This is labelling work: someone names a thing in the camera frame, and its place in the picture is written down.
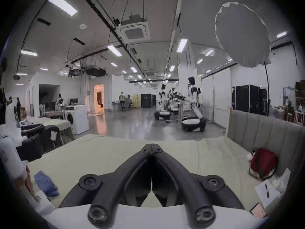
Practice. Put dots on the person's left hand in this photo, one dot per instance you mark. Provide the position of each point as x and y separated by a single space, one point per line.
29 187

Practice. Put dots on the white humanoid robot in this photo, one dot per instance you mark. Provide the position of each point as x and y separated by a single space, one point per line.
162 106
173 101
194 104

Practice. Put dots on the white washing machine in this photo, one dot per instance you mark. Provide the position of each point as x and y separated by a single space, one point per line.
78 118

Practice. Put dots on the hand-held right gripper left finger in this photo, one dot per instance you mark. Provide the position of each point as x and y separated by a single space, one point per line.
107 194

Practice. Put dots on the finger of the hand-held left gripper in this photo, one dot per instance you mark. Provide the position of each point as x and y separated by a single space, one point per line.
33 129
51 139

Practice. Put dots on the shelf with goods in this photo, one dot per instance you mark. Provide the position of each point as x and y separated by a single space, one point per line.
296 106

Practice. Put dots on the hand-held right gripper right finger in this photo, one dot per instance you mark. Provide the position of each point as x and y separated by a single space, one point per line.
190 192

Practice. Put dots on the grey umbrella lamp on stand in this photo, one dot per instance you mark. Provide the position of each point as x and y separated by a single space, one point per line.
243 32

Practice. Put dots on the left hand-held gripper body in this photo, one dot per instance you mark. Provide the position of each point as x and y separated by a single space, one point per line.
10 158

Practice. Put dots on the black cabinet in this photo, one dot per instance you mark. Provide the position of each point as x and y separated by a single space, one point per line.
147 101
249 99

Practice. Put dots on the blue garment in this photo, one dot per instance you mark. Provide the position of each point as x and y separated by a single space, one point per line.
46 184

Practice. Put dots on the grey padded headboard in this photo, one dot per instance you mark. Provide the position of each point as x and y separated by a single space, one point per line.
266 132

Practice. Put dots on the white crumpled bag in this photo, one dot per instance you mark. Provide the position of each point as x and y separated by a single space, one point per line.
281 181

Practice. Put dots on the white paper sheet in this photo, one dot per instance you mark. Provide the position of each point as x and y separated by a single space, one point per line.
264 194

